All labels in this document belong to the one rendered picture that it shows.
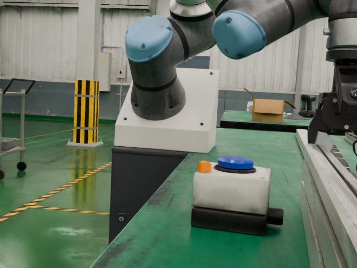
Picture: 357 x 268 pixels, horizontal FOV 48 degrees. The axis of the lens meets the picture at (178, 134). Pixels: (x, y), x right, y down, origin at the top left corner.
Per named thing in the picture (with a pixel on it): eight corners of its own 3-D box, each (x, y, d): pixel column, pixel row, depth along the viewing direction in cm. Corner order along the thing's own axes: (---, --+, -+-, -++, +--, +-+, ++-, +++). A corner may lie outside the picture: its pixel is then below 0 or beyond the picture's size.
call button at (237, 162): (220, 170, 48) (221, 153, 48) (253, 173, 47) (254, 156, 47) (214, 176, 44) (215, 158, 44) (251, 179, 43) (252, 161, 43)
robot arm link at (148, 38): (122, 72, 104) (111, 26, 94) (163, 50, 108) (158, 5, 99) (147, 94, 97) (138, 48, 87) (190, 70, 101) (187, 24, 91)
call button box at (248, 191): (204, 207, 51) (206, 159, 50) (282, 217, 48) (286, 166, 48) (189, 226, 43) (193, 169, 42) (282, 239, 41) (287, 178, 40)
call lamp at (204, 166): (198, 169, 44) (199, 159, 44) (212, 170, 44) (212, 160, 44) (195, 172, 43) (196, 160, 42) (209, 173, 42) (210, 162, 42)
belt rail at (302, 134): (296, 135, 166) (296, 128, 166) (305, 136, 165) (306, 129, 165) (312, 178, 74) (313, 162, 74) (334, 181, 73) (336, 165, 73)
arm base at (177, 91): (125, 118, 106) (118, 90, 99) (138, 82, 116) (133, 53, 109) (180, 122, 103) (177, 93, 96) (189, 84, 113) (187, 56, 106)
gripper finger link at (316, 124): (329, 161, 61) (349, 107, 59) (330, 164, 59) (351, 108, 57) (298, 151, 62) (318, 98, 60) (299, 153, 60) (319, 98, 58)
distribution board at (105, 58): (82, 121, 1204) (84, 45, 1182) (123, 124, 1186) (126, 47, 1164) (78, 122, 1176) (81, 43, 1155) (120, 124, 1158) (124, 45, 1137)
